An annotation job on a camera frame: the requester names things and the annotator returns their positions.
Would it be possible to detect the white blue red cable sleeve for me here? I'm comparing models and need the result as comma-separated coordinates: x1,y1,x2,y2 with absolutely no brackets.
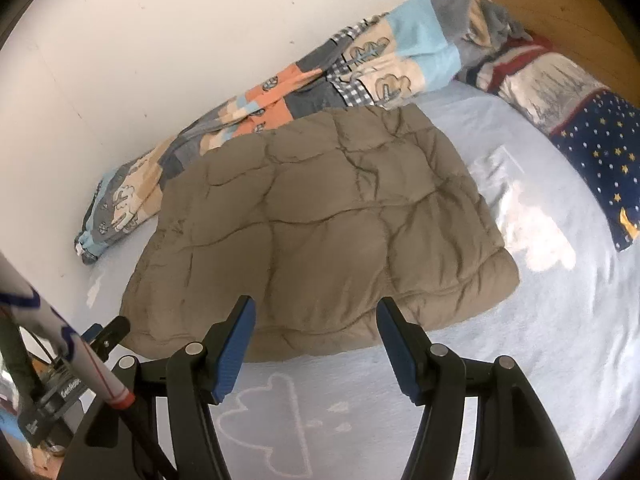
0,251,138,411

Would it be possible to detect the wooden headboard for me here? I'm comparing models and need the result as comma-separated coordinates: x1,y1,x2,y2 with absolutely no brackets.
492,0,639,105

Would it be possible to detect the patchwork cartoon quilt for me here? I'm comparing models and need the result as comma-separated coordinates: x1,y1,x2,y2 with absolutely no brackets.
74,0,529,264

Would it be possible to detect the navy star pillow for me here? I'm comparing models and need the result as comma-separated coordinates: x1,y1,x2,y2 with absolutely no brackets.
459,35,639,252

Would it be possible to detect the olive puffer hooded jacket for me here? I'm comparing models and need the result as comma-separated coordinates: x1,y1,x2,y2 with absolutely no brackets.
120,104,520,361

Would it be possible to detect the light blue cloud bedsheet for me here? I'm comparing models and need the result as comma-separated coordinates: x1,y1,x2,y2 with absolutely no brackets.
69,79,640,480

